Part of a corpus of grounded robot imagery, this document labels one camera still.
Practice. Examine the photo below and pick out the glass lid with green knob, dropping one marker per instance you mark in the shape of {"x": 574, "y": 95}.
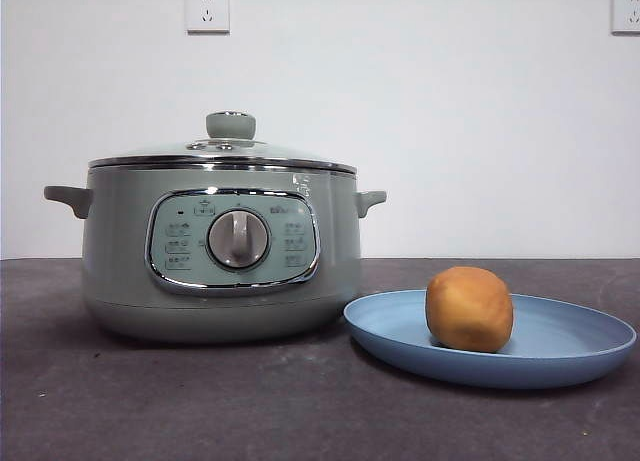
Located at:
{"x": 230, "y": 126}

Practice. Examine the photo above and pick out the blue round plate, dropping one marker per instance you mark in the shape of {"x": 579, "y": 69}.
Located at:
{"x": 565, "y": 341}

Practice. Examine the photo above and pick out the pale green electric steamer pot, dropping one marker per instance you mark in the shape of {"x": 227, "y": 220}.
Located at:
{"x": 120, "y": 261}

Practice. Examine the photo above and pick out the brown round potato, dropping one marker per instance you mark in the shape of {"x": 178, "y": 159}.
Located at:
{"x": 470, "y": 308}

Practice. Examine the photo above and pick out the grey steamer control dial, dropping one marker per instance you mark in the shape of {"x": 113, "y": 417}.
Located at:
{"x": 238, "y": 238}

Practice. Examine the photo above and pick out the white wall socket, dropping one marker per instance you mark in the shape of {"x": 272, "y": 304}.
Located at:
{"x": 627, "y": 12}
{"x": 208, "y": 10}

